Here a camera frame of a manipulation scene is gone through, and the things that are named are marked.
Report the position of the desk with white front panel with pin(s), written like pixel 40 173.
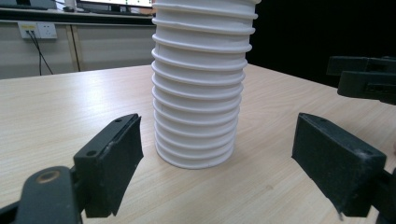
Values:
pixel 102 46

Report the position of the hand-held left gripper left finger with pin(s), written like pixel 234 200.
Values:
pixel 109 161

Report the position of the white wall socket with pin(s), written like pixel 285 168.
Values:
pixel 37 30

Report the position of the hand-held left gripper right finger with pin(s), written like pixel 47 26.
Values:
pixel 336 161

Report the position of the computer monitor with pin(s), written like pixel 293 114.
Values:
pixel 115 3

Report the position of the stack of white cups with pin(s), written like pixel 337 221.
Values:
pixel 199 93

